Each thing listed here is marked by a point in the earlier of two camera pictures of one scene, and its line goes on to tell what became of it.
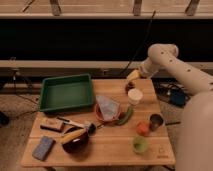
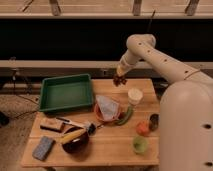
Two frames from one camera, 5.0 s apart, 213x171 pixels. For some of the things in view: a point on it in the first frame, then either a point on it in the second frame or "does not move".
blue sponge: (43, 148) does not move
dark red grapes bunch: (130, 85) -> (119, 80)
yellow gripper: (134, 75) -> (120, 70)
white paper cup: (134, 96) does not move
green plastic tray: (64, 92) does not move
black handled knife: (69, 122) does not move
